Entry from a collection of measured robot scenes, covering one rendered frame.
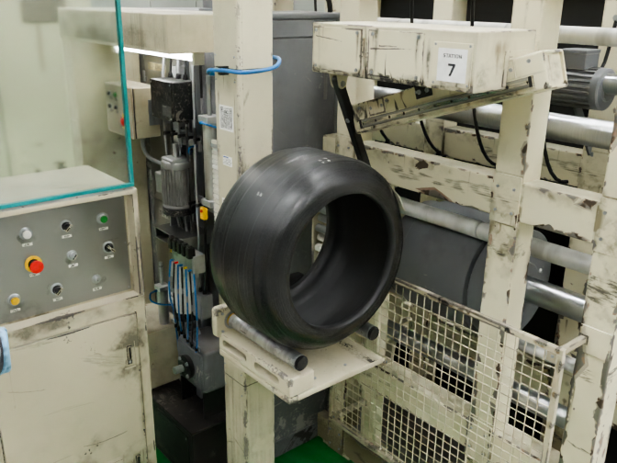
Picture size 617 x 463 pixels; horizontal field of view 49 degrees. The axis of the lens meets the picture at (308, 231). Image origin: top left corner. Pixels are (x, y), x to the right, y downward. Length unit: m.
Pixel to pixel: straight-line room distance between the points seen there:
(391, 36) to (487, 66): 0.29
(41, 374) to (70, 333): 0.15
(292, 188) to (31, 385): 1.08
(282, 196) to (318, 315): 0.54
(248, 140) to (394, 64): 0.49
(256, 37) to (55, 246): 0.89
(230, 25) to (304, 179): 0.52
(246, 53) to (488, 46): 0.68
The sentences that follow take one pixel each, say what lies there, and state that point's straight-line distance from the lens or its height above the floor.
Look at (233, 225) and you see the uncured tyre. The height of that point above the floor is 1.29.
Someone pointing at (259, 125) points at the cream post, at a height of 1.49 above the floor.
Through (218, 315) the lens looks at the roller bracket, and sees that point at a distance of 2.10.
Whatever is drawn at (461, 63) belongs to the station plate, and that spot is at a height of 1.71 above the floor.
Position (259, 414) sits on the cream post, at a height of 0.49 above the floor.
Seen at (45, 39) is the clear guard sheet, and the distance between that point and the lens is 2.09.
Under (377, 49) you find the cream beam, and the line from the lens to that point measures 1.90.
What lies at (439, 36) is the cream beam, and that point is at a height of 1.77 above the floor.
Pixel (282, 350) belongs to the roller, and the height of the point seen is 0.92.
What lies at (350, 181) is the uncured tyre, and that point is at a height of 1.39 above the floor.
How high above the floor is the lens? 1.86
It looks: 19 degrees down
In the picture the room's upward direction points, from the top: 1 degrees clockwise
